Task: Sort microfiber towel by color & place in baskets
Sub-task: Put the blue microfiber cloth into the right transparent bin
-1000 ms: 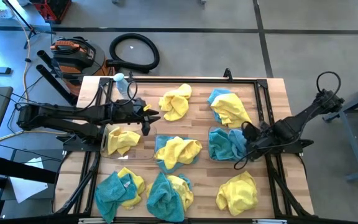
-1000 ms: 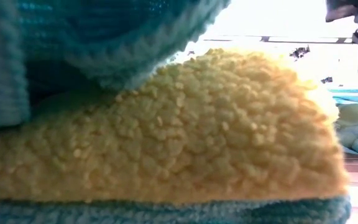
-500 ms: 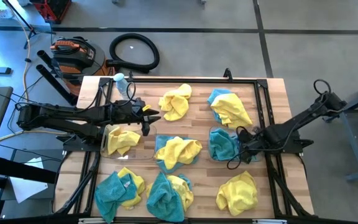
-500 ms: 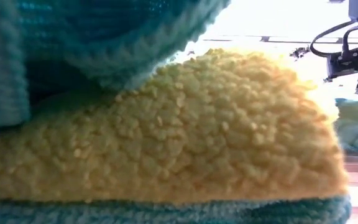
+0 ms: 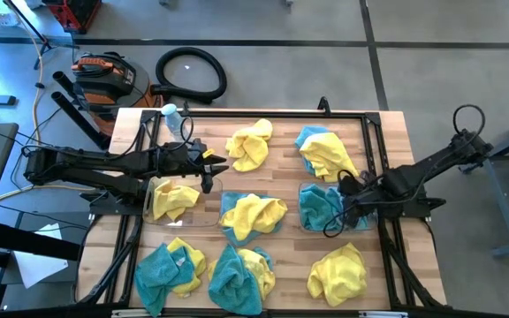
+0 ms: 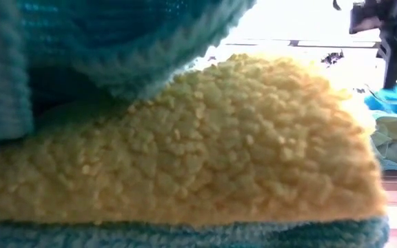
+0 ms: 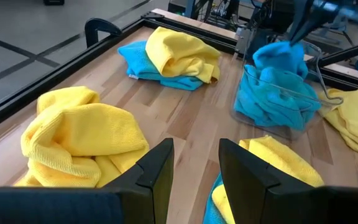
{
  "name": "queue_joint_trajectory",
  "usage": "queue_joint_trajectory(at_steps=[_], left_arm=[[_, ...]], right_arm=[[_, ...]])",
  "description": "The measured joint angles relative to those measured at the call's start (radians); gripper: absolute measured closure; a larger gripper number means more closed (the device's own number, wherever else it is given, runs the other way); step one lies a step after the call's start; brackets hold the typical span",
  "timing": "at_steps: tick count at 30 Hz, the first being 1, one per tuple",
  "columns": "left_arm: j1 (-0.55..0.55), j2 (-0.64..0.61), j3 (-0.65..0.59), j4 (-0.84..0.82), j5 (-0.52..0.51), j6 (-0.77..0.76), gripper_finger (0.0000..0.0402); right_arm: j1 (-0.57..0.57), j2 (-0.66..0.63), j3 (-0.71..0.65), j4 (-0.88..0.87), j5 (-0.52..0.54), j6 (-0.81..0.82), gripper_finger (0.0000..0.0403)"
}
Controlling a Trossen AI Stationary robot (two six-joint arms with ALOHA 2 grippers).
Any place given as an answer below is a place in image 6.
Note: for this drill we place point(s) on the yellow microfiber towel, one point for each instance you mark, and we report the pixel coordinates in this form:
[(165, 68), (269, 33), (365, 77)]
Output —
[(202, 144)]

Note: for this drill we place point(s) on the teal microfiber towel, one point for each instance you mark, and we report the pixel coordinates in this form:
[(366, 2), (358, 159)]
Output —
[(81, 41), (184, 237)]

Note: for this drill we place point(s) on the black overhead camera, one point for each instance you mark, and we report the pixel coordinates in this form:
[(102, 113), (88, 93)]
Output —
[(333, 58)]

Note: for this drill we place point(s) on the black overhead frame bar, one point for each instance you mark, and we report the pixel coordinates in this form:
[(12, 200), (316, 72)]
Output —
[(294, 43)]

